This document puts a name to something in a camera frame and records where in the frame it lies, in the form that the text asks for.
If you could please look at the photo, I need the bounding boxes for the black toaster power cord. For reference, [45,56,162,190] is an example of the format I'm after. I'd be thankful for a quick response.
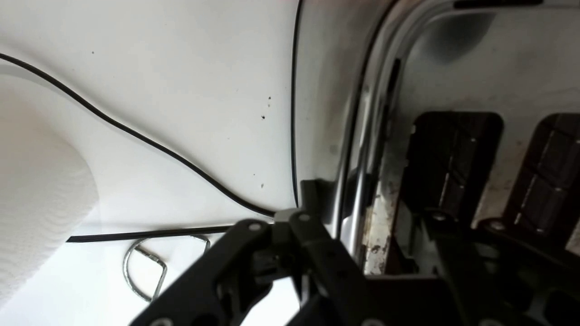
[0,52,286,220]

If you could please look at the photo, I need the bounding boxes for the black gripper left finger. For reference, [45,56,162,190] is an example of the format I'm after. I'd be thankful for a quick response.
[128,177,369,326]

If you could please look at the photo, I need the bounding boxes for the white paper towel roll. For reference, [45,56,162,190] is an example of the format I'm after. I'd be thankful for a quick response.
[0,59,101,304]

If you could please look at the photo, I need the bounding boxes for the metal wire loop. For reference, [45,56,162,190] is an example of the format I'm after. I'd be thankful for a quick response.
[121,233,213,304]

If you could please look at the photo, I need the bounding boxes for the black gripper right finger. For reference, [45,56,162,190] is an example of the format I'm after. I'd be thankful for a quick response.
[422,206,580,326]

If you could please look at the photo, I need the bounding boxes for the silver two-slot toaster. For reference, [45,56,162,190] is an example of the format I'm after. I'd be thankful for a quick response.
[291,0,580,278]

